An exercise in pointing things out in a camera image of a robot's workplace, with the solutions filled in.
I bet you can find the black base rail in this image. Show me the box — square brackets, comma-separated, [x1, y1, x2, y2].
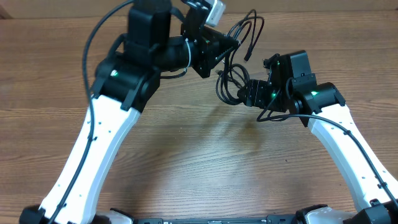
[93, 203, 354, 224]

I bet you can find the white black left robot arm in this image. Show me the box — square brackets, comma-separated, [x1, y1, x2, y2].
[19, 1, 238, 223]

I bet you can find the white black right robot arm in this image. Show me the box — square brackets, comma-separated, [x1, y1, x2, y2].
[238, 50, 397, 223]

